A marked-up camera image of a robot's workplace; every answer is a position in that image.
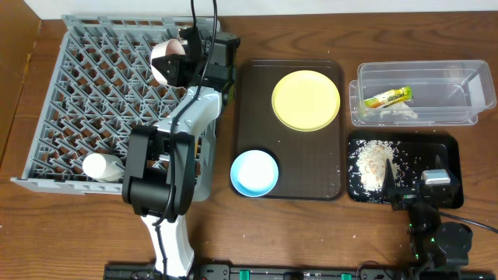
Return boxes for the black waste tray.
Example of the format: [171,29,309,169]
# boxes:
[348,131,464,208]

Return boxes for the spilled rice food waste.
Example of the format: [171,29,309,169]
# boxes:
[349,140,405,198]

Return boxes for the grey plastic dish rack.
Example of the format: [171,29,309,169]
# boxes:
[16,15,190,195]

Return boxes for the white cup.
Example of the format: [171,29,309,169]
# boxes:
[82,153,124,182]

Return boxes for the green snack wrapper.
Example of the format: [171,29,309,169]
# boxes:
[364,86,413,108]

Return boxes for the clear plastic bin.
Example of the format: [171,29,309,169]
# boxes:
[349,60,497,127]

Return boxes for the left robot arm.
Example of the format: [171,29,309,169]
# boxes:
[122,26,240,279]

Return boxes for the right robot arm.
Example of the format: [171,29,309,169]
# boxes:
[381,156,473,280]

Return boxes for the dark brown serving tray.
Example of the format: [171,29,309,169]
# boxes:
[233,60,345,201]

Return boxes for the light blue bowl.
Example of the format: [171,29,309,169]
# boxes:
[230,150,279,198]

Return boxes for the yellow round plate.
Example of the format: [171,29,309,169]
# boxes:
[272,70,341,132]

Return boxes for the black equipment rail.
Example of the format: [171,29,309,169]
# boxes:
[103,262,412,280]

